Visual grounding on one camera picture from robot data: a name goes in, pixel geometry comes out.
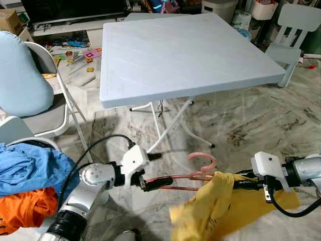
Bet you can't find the yellow shirt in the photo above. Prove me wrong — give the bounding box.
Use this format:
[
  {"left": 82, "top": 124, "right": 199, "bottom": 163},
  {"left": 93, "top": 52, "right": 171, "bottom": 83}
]
[{"left": 170, "top": 172, "right": 301, "bottom": 241}]

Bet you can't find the pink clothes hanger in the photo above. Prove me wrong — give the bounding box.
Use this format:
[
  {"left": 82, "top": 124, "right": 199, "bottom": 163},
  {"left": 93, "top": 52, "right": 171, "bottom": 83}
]
[{"left": 145, "top": 152, "right": 218, "bottom": 192}]

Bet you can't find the blue shirt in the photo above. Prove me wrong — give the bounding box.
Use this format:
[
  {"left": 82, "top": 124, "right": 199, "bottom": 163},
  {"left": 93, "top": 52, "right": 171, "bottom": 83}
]
[{"left": 0, "top": 143, "right": 80, "bottom": 197}]

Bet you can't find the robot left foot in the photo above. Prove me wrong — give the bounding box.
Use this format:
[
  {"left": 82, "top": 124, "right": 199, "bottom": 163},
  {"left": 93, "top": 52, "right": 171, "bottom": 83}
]
[{"left": 114, "top": 229, "right": 142, "bottom": 241}]

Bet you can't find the white grey folding chair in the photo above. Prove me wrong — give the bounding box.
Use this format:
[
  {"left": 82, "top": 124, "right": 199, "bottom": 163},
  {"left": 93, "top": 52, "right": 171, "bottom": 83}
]
[{"left": 15, "top": 41, "right": 94, "bottom": 164}]

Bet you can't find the pink toy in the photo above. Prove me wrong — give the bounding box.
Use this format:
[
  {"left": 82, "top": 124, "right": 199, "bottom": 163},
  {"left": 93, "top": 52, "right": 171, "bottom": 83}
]
[{"left": 83, "top": 49, "right": 101, "bottom": 61}]

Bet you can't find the orange garment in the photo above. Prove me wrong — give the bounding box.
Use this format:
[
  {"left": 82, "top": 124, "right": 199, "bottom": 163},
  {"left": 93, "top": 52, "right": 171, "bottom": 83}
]
[{"left": 0, "top": 187, "right": 58, "bottom": 235}]

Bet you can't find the small pale blue table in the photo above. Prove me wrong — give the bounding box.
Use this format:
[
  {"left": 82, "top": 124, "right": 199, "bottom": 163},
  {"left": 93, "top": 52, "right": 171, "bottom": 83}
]
[{"left": 124, "top": 12, "right": 166, "bottom": 22}]

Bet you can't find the green mesh screen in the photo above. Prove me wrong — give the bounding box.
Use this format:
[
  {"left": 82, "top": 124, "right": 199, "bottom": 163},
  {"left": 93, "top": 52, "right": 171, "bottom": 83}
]
[{"left": 301, "top": 35, "right": 321, "bottom": 56}]

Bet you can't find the pale blue cushion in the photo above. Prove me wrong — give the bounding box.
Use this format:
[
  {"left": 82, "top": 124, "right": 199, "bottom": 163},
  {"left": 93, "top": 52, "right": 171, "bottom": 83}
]
[{"left": 0, "top": 30, "right": 55, "bottom": 117}]

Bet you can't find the white television stand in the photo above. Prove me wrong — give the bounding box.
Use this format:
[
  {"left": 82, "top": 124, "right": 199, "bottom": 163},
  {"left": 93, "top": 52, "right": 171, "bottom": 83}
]
[{"left": 30, "top": 19, "right": 128, "bottom": 48}]

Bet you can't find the white round bin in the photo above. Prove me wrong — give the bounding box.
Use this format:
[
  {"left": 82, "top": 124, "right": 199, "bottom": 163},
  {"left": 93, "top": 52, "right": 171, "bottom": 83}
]
[{"left": 201, "top": 0, "right": 239, "bottom": 24}]

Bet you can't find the black television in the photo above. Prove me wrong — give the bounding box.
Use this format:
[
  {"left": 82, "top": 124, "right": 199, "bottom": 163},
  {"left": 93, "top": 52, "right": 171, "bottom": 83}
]
[{"left": 20, "top": 0, "right": 130, "bottom": 24}]

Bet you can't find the pale grey child chair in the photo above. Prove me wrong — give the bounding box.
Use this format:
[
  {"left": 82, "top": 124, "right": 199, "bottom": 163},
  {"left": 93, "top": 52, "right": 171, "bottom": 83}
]
[{"left": 265, "top": 3, "right": 321, "bottom": 88}]

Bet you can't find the brown cardboard box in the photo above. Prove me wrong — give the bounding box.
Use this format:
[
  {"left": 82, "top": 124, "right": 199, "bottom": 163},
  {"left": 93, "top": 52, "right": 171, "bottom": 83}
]
[{"left": 0, "top": 9, "right": 24, "bottom": 36}]

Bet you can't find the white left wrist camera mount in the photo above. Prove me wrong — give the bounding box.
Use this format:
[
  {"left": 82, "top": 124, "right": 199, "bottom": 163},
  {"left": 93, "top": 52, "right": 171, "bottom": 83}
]
[{"left": 120, "top": 145, "right": 150, "bottom": 187}]

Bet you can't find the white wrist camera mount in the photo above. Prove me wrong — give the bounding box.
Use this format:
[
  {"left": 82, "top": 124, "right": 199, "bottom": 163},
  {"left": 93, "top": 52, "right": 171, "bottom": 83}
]
[
  {"left": 251, "top": 152, "right": 289, "bottom": 192},
  {"left": 120, "top": 145, "right": 150, "bottom": 187}
]

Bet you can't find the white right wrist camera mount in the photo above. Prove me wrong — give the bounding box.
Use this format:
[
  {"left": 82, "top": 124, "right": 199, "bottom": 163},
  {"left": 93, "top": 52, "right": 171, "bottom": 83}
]
[{"left": 251, "top": 152, "right": 289, "bottom": 192}]

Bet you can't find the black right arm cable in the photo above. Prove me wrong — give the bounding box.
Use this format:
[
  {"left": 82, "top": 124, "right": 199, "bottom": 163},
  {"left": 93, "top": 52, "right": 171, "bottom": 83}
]
[{"left": 263, "top": 190, "right": 321, "bottom": 218}]

